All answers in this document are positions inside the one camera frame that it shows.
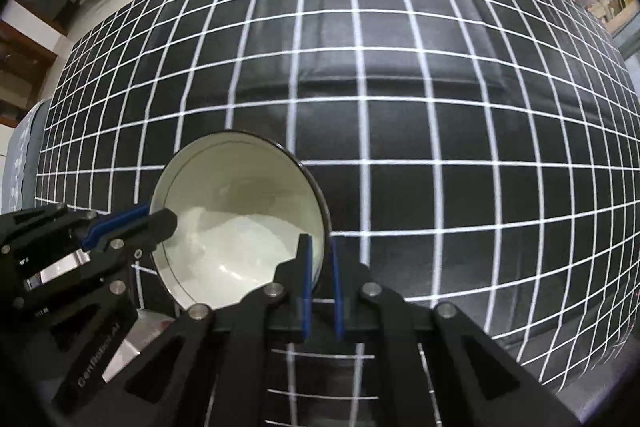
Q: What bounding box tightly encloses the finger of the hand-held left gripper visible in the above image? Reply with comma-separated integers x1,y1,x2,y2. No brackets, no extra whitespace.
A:
52,210,179,414
0,202,152,253

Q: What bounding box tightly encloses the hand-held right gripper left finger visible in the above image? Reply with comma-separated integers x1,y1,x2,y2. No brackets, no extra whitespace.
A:
100,233,321,427

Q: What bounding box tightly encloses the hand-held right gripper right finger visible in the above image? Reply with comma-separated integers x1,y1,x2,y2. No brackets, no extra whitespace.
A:
331,239,583,427

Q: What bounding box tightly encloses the white bowl with dark rim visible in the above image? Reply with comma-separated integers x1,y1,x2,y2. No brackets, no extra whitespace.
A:
149,131,332,312

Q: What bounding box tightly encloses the white plate with pink flowers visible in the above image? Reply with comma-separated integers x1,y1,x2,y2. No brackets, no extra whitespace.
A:
107,307,177,388

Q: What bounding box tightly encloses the grey cushion with gold print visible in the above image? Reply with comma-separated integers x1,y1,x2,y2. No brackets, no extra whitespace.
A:
0,99,51,214

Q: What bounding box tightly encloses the dark wooden cabinet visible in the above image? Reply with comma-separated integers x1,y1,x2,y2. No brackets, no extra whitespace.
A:
0,19,58,128

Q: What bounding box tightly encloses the black white checkered tablecloth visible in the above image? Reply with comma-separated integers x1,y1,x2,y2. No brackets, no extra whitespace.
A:
35,0,640,427

